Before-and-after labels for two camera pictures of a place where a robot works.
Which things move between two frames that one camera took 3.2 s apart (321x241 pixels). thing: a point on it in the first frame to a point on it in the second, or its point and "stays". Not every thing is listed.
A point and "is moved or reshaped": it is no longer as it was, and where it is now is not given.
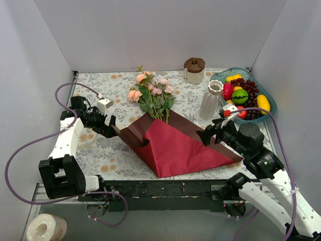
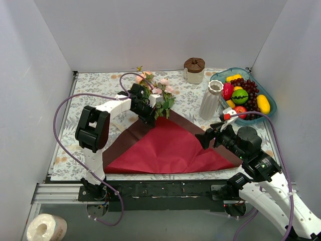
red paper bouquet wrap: (173, 148) is moved or reshaped
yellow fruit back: (233, 77) stays
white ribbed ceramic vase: (209, 105) stays
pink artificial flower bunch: (155, 97) stays
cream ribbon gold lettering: (87, 137) is moved or reshaped
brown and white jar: (193, 68) stays
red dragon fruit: (227, 91) stays
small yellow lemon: (229, 101) stays
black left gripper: (104, 123) to (146, 112)
